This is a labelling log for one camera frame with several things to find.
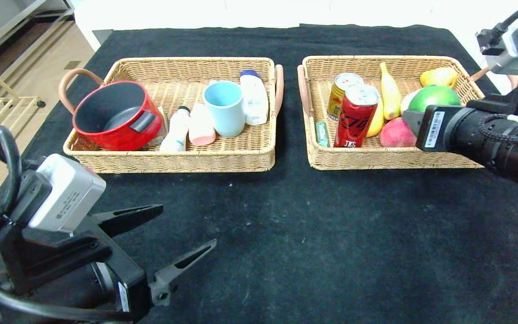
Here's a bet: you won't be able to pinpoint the pink peach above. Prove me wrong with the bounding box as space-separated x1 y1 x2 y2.
380 117 418 148

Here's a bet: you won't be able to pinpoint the black tablecloth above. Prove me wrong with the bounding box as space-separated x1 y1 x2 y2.
0 23 518 324

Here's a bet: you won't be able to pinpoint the light blue cup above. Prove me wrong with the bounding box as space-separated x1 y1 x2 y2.
203 81 246 138

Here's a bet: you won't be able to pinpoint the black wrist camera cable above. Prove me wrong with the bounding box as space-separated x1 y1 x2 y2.
477 0 518 48
0 126 136 323

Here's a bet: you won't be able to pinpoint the white lotion bottle blue cap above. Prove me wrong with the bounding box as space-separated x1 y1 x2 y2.
240 69 269 126

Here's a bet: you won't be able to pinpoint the small green gum pack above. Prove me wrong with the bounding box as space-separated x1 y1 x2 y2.
315 121 329 148

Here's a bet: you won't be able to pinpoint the yellow pear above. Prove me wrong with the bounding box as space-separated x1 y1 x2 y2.
420 67 459 88

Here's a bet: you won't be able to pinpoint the white table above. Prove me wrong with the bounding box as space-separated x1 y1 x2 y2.
74 0 455 50

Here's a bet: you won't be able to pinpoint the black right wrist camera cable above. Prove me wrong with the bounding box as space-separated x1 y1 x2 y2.
477 0 518 48

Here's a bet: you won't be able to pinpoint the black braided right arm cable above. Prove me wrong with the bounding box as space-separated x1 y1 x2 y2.
478 112 518 145

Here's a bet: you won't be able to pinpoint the red soda can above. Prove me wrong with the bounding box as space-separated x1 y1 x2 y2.
334 84 380 148

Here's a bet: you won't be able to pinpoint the green lime fruit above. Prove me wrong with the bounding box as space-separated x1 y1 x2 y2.
408 85 461 113

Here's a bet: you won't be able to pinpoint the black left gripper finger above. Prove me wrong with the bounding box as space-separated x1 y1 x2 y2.
149 238 217 307
90 203 164 239

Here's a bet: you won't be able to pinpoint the white milk bottle green label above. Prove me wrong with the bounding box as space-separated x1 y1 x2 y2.
401 89 419 115

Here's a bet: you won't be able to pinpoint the white slim bottle black cap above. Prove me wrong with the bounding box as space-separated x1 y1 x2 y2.
159 106 191 153

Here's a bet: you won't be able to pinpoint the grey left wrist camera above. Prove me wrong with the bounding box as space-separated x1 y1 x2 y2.
29 153 107 233

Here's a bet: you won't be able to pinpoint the red pot black interior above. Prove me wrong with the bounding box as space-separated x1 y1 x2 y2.
72 80 164 151

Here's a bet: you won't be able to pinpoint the pink bottle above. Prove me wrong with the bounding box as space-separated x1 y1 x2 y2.
188 103 216 146

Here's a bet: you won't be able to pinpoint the yellow mango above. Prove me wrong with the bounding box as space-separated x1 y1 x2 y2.
367 97 385 137

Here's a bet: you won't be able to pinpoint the green card box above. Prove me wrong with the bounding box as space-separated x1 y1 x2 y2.
153 106 170 147

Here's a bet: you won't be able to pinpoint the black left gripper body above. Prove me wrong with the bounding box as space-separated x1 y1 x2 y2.
74 215 154 324

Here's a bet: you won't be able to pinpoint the gold energy drink can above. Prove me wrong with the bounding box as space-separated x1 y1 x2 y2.
327 72 364 121

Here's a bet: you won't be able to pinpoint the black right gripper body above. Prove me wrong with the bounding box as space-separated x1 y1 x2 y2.
415 104 488 167

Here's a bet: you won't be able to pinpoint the wicker basket brown handles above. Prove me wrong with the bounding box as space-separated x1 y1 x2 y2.
59 56 284 174
297 55 518 171

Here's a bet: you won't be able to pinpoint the black left wrist camera cable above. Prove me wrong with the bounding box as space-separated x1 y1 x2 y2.
0 126 136 323

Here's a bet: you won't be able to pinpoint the yellow banana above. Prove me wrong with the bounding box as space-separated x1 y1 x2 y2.
379 63 402 120

